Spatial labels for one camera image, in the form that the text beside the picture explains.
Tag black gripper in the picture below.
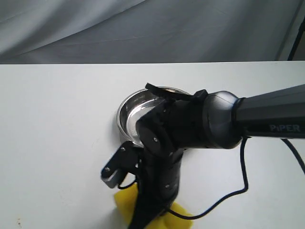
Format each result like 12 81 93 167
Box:
128 181 180 229

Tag yellow sponge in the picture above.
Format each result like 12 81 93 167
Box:
114 184 193 229

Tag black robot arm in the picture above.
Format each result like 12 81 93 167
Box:
129 84 305 229

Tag round stainless steel dish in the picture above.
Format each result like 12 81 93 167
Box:
117 86 193 146

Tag grey backdrop cloth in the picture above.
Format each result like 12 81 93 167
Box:
0 0 301 64

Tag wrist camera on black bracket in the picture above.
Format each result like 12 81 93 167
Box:
101 141 143 189

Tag black camera cable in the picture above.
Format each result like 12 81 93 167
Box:
116 135 305 220

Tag black cable strap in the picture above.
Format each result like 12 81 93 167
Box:
145 83 208 103

